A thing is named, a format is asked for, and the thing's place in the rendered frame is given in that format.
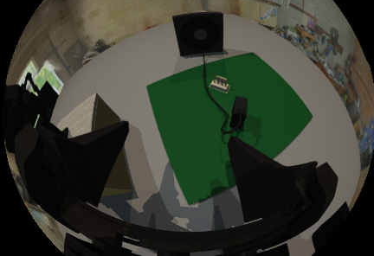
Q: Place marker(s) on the green circuit board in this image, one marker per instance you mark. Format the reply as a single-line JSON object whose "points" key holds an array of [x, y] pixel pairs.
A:
{"points": [[189, 122]]}

